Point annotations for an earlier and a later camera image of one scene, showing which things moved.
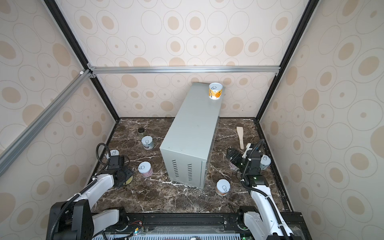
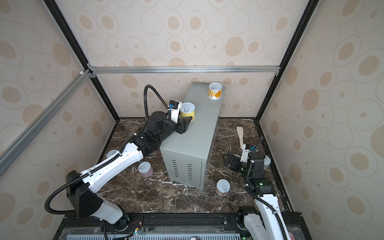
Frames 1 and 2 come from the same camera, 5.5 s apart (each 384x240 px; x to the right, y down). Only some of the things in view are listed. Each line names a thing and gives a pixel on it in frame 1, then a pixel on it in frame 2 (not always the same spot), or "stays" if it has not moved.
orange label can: x=215 y=91 stays
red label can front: x=223 y=187 stays
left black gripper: x=129 y=173 -> x=182 y=126
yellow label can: x=129 y=181 -> x=187 y=109
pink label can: x=145 y=168 stays
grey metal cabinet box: x=187 y=145 stays
